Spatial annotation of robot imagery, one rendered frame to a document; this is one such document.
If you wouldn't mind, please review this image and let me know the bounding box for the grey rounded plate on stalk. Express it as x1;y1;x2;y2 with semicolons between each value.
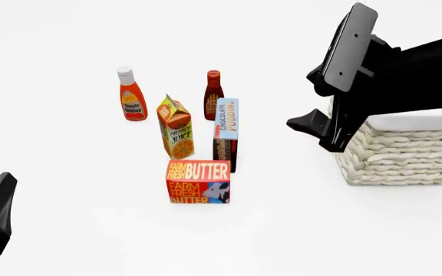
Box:
320;2;379;94

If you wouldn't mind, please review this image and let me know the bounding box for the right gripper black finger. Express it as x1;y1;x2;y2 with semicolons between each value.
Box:
305;64;337;97
285;108;331;138

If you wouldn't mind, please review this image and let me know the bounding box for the chocolate pudding box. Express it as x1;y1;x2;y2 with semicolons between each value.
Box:
212;97;240;174

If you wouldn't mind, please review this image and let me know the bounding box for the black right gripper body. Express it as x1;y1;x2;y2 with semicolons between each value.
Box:
318;92;372;154

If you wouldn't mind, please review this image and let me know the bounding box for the white woven basket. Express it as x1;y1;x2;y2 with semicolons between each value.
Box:
328;96;442;186

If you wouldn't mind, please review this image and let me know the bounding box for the red butter box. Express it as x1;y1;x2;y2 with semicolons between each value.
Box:
164;159;232;205

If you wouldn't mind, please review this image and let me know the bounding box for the orange juice carton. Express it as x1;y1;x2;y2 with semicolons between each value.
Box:
156;94;196;161

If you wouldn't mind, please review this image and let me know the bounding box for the tomato ketchup bottle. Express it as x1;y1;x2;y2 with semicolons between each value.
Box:
116;65;149;122

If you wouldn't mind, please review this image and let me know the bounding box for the dark red sauce bottle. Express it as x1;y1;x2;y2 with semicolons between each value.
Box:
203;69;225;122

